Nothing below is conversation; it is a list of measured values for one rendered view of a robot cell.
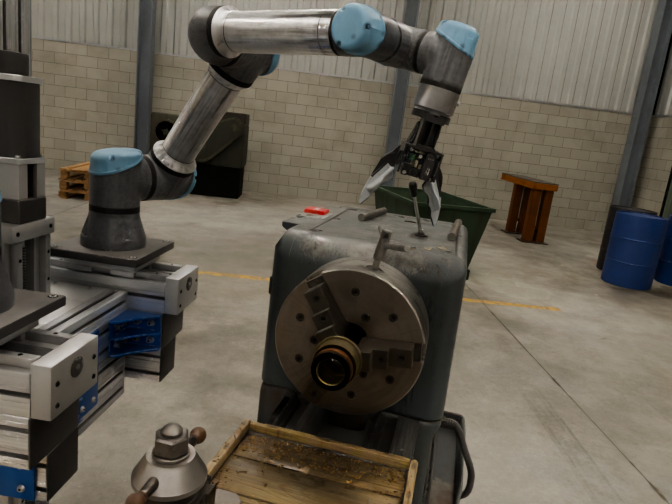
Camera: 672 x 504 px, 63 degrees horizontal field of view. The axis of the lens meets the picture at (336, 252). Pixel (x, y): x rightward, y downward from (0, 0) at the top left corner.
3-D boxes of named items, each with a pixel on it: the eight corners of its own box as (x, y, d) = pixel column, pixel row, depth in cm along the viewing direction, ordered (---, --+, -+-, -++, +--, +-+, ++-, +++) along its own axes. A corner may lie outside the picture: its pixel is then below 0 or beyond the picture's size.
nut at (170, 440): (164, 439, 61) (165, 411, 61) (196, 448, 61) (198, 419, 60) (144, 459, 58) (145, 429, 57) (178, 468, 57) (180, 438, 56)
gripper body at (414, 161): (393, 174, 98) (415, 107, 94) (389, 168, 106) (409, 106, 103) (434, 187, 98) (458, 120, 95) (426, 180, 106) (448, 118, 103)
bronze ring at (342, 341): (321, 326, 108) (308, 342, 99) (368, 335, 106) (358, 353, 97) (316, 370, 110) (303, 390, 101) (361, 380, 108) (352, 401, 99)
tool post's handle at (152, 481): (145, 488, 57) (146, 471, 57) (162, 493, 57) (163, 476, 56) (119, 516, 53) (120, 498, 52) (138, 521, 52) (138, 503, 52)
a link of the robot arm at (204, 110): (115, 177, 142) (220, -6, 115) (163, 176, 155) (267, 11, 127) (138, 211, 139) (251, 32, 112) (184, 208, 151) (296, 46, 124)
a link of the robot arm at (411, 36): (362, 10, 97) (416, 21, 92) (392, 24, 107) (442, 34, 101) (350, 56, 100) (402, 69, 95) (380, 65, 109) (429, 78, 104)
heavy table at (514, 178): (491, 224, 1063) (501, 172, 1041) (513, 226, 1066) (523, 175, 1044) (521, 242, 907) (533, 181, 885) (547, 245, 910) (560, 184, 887)
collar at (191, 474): (156, 449, 64) (157, 426, 64) (219, 466, 63) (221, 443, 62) (114, 490, 57) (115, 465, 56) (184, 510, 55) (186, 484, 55)
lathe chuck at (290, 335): (272, 365, 128) (309, 239, 120) (401, 417, 123) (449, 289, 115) (258, 381, 120) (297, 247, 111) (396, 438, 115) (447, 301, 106)
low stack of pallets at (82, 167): (86, 187, 921) (87, 161, 911) (139, 192, 930) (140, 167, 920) (56, 198, 799) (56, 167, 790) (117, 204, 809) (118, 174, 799)
